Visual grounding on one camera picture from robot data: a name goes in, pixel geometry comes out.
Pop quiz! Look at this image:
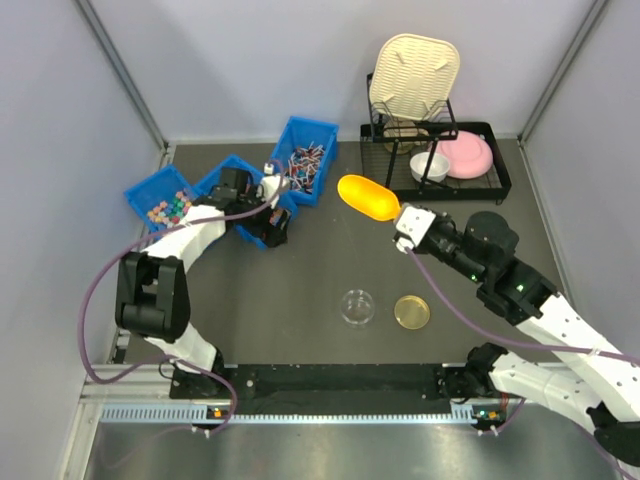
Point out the blue candy bin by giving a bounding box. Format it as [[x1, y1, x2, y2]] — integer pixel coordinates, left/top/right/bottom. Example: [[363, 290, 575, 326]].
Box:
[[124, 165, 196, 232], [271, 116, 339, 207], [195, 155, 298, 249]]

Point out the purple cable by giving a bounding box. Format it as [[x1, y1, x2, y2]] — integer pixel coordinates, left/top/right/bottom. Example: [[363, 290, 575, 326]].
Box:
[[407, 247, 640, 480], [77, 159, 291, 436]]

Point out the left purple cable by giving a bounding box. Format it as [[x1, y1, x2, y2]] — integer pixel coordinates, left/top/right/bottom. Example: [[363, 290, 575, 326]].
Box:
[[77, 159, 291, 436]]

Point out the pink round plate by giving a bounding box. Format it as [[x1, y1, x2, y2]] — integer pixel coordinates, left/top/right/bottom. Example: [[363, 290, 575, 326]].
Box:
[[436, 130, 493, 180]]

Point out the black wire dish rack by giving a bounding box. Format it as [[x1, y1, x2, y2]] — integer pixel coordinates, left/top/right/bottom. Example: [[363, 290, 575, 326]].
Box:
[[360, 99, 512, 204]]

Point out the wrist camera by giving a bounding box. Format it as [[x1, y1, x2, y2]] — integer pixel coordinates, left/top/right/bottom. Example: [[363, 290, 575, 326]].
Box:
[[260, 162, 290, 207], [393, 203, 436, 253]]

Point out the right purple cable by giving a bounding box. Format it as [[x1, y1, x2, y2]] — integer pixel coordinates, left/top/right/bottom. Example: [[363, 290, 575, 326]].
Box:
[[407, 247, 640, 480]]

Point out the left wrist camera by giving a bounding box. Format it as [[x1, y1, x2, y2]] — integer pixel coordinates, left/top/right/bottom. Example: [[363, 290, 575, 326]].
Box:
[[260, 162, 290, 207]]

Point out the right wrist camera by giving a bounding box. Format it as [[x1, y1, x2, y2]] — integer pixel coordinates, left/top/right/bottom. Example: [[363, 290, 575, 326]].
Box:
[[393, 203, 436, 253]]

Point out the yellow plastic scoop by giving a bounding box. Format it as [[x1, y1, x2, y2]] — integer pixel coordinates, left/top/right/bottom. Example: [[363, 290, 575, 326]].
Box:
[[337, 174, 401, 222]]

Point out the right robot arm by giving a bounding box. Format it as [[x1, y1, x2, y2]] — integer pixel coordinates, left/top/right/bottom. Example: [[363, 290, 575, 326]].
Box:
[[396, 207, 639, 466]]

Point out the gold round lid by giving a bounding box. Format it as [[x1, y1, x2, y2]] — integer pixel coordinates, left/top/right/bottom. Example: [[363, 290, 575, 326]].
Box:
[[394, 295, 431, 330]]

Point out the beige square ribbed plate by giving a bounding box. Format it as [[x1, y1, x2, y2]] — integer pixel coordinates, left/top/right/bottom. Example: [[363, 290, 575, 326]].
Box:
[[369, 33, 460, 121]]

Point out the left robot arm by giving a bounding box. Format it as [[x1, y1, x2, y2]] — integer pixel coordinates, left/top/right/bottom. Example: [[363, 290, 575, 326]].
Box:
[[115, 164, 291, 394]]

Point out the white small bowl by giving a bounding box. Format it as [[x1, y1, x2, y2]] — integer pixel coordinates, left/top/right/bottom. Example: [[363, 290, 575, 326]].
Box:
[[409, 151, 450, 182]]

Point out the clear round container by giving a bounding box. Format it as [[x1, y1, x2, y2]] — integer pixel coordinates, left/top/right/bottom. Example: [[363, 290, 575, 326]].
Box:
[[339, 289, 375, 327]]

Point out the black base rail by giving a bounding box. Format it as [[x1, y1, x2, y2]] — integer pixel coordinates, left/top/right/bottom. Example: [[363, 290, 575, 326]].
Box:
[[219, 362, 481, 416]]

